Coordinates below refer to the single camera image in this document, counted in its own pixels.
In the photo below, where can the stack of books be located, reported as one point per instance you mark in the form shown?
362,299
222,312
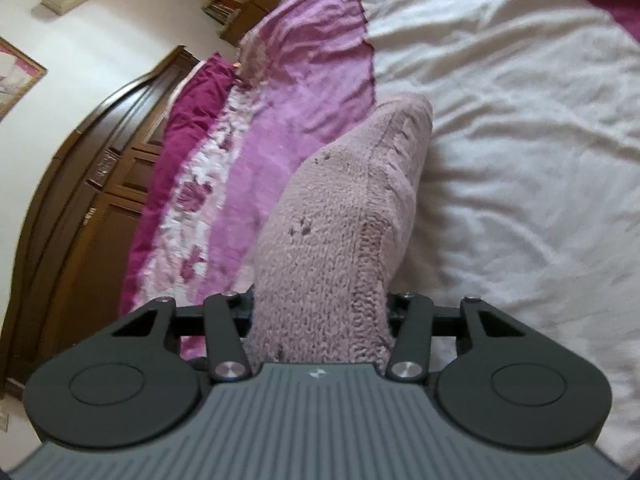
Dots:
222,10

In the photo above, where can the dark wooden headboard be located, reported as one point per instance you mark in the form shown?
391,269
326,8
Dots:
72,255

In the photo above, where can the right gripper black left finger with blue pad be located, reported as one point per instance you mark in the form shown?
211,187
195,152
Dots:
138,378

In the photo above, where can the pink knitted sweater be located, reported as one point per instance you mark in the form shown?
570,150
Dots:
333,243

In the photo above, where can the purple white striped bedspread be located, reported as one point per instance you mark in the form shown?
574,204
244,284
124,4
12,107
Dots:
449,147

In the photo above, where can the magenta pillow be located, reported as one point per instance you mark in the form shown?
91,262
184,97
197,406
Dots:
166,253

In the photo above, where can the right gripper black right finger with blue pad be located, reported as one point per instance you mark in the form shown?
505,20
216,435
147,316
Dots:
495,378

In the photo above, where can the framed pink flower picture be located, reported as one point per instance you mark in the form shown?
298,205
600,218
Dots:
18,74

